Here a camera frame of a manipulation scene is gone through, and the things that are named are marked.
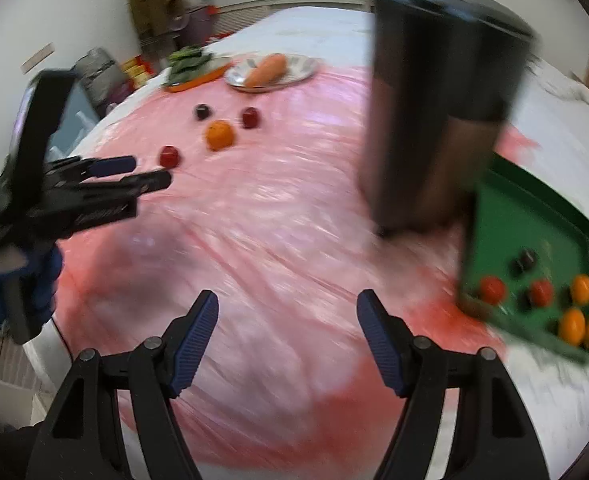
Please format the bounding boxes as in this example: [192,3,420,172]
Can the carrot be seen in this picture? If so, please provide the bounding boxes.
[246,54,288,87]

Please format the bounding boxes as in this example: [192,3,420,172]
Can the white patterned plate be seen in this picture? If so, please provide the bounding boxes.
[224,54,320,92]

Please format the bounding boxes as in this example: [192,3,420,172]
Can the pink plastic sheet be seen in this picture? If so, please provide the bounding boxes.
[54,62,542,466]

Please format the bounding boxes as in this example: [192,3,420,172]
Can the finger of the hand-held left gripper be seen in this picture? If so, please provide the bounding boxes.
[80,156,136,180]
[87,170,173,200]

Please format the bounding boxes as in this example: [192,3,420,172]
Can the orange oval plate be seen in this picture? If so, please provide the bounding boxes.
[163,56,232,93]

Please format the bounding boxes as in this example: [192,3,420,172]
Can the green bok choy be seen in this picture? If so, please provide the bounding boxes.
[167,45,215,83]

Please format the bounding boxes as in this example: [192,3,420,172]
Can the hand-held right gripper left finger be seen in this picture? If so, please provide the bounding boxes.
[26,289,220,480]

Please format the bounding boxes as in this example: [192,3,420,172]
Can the grey printed bag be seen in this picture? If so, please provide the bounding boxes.
[74,47,125,95]

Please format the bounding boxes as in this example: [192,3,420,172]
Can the purple bin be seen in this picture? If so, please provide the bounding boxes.
[185,7,216,47]

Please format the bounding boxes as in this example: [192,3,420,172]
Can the wall outlet panel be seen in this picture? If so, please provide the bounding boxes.
[22,42,55,74]

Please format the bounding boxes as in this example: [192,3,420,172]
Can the light blue suitcase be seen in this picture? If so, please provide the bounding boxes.
[49,80,100,157]

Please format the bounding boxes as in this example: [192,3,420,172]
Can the green cardboard box tray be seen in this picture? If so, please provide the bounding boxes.
[457,152,589,366]

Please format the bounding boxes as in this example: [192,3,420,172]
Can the person's left hand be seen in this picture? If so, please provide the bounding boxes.
[0,247,64,333]

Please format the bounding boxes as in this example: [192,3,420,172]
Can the red and yellow boxes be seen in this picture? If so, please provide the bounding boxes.
[121,55,154,87]

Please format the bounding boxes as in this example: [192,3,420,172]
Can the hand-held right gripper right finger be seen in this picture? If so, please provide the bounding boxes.
[357,289,550,480]

